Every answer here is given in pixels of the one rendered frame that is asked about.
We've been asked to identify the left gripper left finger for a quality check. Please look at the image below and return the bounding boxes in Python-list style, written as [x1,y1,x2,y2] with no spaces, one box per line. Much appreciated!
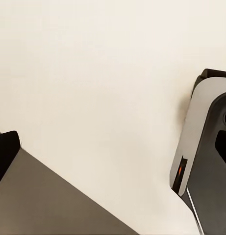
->
[0,130,21,181]

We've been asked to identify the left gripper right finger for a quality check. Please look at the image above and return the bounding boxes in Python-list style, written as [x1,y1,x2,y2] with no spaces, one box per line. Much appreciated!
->
[215,130,226,163]

